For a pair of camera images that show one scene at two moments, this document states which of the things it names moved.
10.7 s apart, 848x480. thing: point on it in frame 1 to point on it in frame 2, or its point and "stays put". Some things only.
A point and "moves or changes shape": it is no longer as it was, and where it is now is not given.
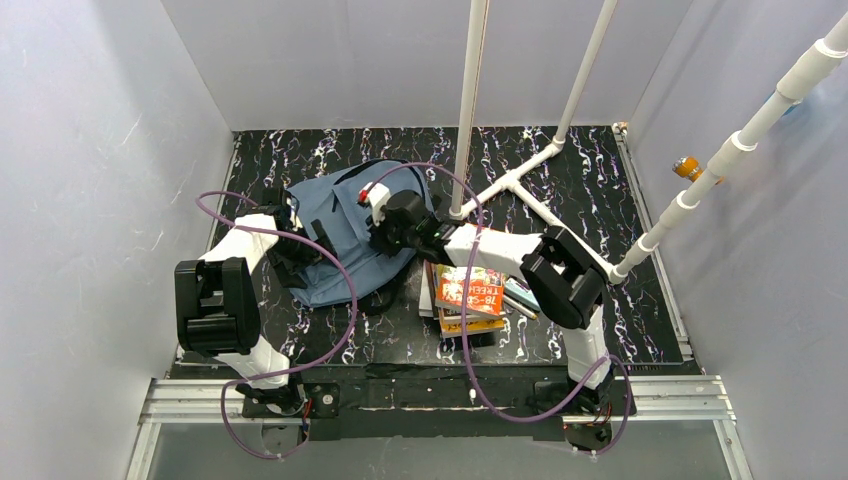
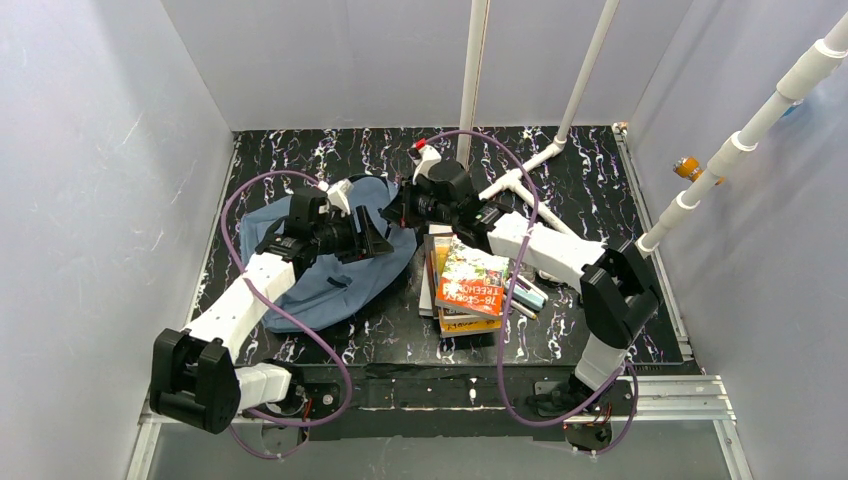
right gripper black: [382, 240] to [404, 209]
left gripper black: [308, 250] to [359, 230]
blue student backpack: [333, 197] moves or changes shape
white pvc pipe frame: [615, 271] stays put
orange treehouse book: [487, 289] stays put
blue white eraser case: [519, 289] stays put
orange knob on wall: [688, 167] stays put
